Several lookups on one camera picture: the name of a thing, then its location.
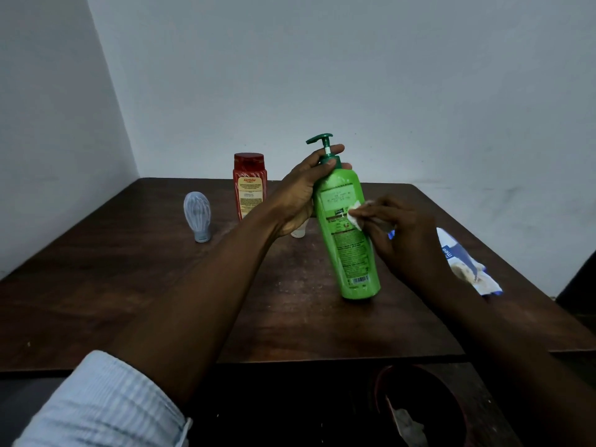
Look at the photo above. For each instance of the person's right hand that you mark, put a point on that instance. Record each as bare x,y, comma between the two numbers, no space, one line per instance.
409,246

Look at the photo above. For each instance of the person's left hand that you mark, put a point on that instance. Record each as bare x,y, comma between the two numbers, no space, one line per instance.
294,193

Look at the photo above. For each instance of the person's right fingers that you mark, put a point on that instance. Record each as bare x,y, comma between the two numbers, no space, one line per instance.
372,216

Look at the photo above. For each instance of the person's left thumb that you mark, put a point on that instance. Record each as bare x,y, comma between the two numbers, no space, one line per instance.
321,173

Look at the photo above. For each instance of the white wipe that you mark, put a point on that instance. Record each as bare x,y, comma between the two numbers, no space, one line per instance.
356,216

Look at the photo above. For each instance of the green pump bottle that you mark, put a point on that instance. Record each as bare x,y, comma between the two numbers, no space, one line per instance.
347,228

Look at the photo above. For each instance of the person's right forearm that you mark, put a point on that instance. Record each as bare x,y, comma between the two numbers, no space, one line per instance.
512,363

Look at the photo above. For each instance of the person's left forearm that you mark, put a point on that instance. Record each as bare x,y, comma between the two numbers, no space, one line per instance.
186,293

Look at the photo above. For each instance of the small white bottle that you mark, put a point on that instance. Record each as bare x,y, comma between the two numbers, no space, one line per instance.
299,230

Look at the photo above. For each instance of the red bottle with yellow label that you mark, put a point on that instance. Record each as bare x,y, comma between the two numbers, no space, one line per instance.
249,183

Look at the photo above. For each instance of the blue and white wipes packet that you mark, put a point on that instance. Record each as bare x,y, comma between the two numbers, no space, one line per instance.
468,265

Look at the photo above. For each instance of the pale blue ribbed bottle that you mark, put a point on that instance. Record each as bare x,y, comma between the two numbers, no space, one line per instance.
197,216

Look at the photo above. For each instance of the dark red bin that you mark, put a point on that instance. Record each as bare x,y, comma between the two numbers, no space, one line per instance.
421,405

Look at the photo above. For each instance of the crumpled white tissue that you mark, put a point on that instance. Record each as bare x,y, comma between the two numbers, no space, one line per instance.
409,428

